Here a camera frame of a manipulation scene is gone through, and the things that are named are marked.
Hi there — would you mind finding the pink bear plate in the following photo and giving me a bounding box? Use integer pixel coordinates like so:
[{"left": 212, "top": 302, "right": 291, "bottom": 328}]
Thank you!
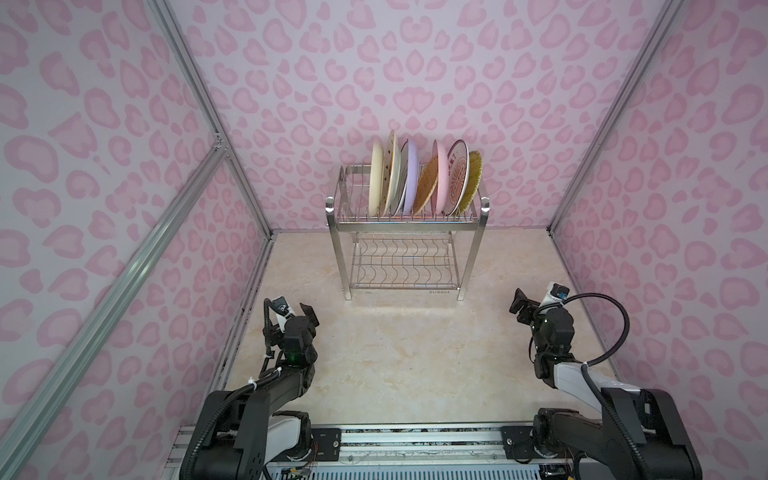
[{"left": 431, "top": 140, "right": 450, "bottom": 216}]

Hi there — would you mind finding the orange rimmed star plate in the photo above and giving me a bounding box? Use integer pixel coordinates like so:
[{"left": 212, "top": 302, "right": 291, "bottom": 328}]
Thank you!
[{"left": 381, "top": 130, "right": 401, "bottom": 215}]

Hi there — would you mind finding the green rimmed woven bamboo plate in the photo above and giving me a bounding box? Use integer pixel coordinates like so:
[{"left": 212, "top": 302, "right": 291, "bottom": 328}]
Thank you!
[{"left": 454, "top": 151, "right": 483, "bottom": 216}]

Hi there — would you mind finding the brown woven bamboo plate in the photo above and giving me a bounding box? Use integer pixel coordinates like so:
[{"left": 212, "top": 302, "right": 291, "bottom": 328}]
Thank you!
[{"left": 412, "top": 156, "right": 439, "bottom": 216}]

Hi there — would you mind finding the purple bear plate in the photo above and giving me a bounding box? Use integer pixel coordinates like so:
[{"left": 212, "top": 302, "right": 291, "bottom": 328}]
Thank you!
[{"left": 402, "top": 140, "right": 419, "bottom": 215}]

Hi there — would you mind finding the white plate orange sunburst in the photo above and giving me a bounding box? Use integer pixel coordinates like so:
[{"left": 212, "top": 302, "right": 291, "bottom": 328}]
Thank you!
[{"left": 443, "top": 139, "right": 469, "bottom": 215}]

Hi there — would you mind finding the cream round plate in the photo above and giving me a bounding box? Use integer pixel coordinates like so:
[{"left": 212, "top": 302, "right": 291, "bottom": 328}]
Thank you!
[{"left": 368, "top": 139, "right": 383, "bottom": 217}]

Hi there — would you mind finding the white plate dark rim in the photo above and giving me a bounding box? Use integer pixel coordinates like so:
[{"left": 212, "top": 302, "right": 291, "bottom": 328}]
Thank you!
[{"left": 390, "top": 140, "right": 409, "bottom": 215}]

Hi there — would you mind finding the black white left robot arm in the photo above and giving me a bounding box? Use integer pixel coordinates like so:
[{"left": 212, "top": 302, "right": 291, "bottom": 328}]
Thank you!
[{"left": 179, "top": 297, "right": 319, "bottom": 479}]

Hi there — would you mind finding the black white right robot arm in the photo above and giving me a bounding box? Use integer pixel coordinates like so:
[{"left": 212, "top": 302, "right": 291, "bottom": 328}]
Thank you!
[{"left": 509, "top": 282, "right": 703, "bottom": 479}]

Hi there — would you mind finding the stainless steel dish rack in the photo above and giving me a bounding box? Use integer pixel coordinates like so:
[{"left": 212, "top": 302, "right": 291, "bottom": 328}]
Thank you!
[{"left": 325, "top": 164, "right": 491, "bottom": 301}]

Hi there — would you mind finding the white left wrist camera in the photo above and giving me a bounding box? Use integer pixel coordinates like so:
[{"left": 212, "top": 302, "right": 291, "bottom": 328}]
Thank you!
[{"left": 267, "top": 296, "right": 295, "bottom": 332}]

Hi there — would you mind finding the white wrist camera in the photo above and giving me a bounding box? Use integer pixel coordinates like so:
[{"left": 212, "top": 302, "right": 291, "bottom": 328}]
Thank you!
[
  {"left": 540, "top": 282, "right": 570, "bottom": 306},
  {"left": 267, "top": 296, "right": 295, "bottom": 332}
]

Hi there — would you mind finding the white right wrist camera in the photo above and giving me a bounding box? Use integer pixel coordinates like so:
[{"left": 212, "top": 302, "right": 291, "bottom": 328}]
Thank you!
[{"left": 540, "top": 282, "right": 570, "bottom": 306}]

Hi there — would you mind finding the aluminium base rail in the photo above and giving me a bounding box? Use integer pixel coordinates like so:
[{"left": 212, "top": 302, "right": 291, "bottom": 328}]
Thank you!
[{"left": 161, "top": 419, "right": 685, "bottom": 480}]

